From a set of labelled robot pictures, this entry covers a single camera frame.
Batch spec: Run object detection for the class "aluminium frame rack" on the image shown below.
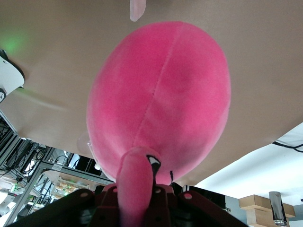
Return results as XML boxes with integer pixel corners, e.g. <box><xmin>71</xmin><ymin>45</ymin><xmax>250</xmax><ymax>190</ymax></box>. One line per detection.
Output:
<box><xmin>0</xmin><ymin>110</ymin><xmax>116</xmax><ymax>227</ymax></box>

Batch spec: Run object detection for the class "bag of orange snacks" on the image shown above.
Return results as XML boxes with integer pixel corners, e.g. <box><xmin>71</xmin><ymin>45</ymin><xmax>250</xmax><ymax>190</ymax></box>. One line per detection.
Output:
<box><xmin>54</xmin><ymin>178</ymin><xmax>79</xmax><ymax>197</ymax></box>

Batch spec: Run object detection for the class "brown table mat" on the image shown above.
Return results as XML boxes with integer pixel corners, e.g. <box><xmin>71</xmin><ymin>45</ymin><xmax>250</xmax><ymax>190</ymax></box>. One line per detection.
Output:
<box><xmin>0</xmin><ymin>0</ymin><xmax>303</xmax><ymax>188</ymax></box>

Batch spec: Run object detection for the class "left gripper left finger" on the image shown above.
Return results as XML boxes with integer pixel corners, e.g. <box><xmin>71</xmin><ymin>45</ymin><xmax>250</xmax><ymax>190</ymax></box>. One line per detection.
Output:
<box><xmin>7</xmin><ymin>183</ymin><xmax>120</xmax><ymax>227</ymax></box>

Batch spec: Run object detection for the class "round hot pink plush toy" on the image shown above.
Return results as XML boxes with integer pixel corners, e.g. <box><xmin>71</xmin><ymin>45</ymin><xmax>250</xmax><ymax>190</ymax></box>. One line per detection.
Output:
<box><xmin>77</xmin><ymin>20</ymin><xmax>232</xmax><ymax>227</ymax></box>

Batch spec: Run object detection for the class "shiny metal cylinder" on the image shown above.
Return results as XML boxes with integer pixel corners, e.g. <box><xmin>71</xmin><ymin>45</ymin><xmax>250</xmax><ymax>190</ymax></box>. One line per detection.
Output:
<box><xmin>268</xmin><ymin>191</ymin><xmax>289</xmax><ymax>227</ymax></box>

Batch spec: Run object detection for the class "white and pink plush dog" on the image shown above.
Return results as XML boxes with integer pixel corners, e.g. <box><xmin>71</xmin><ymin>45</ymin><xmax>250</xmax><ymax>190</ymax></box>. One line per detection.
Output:
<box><xmin>129</xmin><ymin>0</ymin><xmax>148</xmax><ymax>23</ymax></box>

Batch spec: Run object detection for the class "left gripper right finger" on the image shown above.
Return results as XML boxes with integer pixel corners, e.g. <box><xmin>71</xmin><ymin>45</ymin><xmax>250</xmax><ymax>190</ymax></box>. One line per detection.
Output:
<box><xmin>144</xmin><ymin>184</ymin><xmax>250</xmax><ymax>227</ymax></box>

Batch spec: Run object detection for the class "black cable on floor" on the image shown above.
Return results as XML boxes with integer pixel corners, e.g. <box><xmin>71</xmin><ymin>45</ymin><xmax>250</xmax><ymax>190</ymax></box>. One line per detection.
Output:
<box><xmin>271</xmin><ymin>140</ymin><xmax>303</xmax><ymax>152</ymax></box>

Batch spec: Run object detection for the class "cardboard box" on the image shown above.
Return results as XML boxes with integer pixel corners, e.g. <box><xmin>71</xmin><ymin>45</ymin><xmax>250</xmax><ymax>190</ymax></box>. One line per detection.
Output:
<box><xmin>238</xmin><ymin>194</ymin><xmax>296</xmax><ymax>227</ymax></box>

